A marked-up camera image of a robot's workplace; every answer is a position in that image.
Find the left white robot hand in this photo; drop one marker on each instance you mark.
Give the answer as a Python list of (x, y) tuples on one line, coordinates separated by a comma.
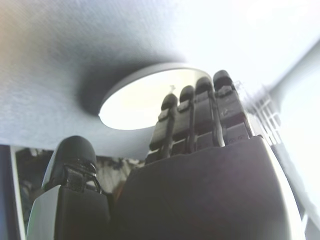
[(200, 195)]

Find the white plate with dark rim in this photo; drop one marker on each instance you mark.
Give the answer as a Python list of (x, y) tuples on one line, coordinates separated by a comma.
[(135, 105)]

